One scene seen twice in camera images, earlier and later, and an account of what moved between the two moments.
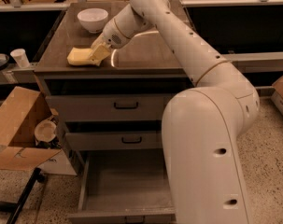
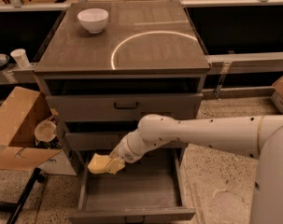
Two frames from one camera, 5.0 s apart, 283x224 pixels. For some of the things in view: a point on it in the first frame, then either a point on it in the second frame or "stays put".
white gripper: [111, 36] -> [124, 152]
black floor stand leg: [16, 209] stays put
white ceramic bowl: [92, 20] stays put
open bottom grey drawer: [124, 187] stays put
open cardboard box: [13, 125] stays put
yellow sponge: [79, 57] -> [98, 163]
